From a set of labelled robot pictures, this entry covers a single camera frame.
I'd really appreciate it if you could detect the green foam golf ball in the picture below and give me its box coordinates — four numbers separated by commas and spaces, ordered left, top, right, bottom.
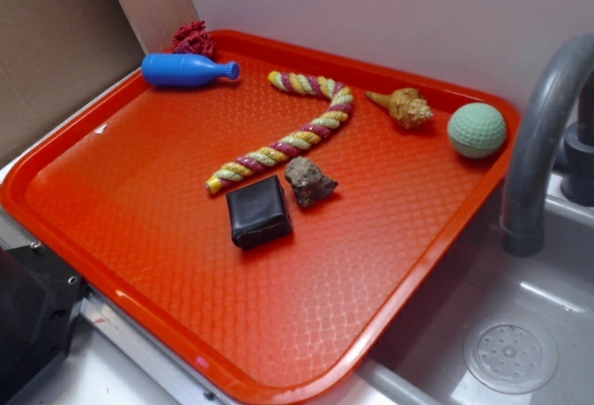
446, 102, 507, 159

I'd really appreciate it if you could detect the orange plastic tray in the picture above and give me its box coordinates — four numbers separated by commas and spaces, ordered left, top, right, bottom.
1, 31, 520, 404

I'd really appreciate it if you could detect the red crumpled cloth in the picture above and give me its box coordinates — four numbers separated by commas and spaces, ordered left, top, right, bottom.
171, 20, 217, 59

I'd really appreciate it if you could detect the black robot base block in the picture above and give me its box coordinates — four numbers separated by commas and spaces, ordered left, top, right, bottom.
1, 245, 85, 404

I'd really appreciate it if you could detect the grey brown rock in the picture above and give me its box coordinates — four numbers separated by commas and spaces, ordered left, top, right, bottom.
284, 157, 339, 208

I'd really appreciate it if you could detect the twisted multicolour rope toy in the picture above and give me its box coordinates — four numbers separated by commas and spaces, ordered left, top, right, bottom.
205, 71, 354, 195

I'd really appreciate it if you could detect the blue plastic bowling pin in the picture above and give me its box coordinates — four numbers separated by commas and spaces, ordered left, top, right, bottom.
140, 53, 240, 87

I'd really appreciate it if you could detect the tan conch seashell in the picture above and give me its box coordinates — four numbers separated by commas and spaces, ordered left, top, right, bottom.
365, 87, 433, 130

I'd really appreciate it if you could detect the black square block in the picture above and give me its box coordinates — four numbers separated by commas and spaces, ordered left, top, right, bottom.
226, 176, 292, 251

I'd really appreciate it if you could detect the brown cardboard panel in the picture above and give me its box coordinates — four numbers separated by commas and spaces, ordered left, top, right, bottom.
1, 0, 144, 164

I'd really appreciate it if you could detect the grey toy sink basin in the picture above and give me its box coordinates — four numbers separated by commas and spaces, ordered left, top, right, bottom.
358, 174, 593, 404

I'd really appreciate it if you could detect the grey toy faucet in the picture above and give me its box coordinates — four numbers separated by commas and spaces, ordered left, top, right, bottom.
500, 33, 593, 256

